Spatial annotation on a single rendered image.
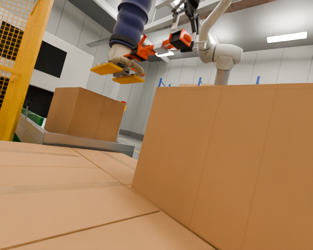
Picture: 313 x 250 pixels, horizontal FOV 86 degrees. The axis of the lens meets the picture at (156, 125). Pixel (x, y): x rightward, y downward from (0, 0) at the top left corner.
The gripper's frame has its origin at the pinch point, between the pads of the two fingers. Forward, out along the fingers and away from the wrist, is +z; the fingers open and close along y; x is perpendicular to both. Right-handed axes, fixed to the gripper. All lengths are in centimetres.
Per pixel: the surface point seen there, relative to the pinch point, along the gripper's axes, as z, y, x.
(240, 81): -326, -805, -350
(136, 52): 5.1, 5.3, -30.9
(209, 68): -412, -774, -539
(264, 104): 37, 13, 46
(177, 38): 5.0, 5.0, 2.2
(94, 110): 45, 8, -67
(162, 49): 5.9, 2.1, -11.0
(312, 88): 33, 12, 54
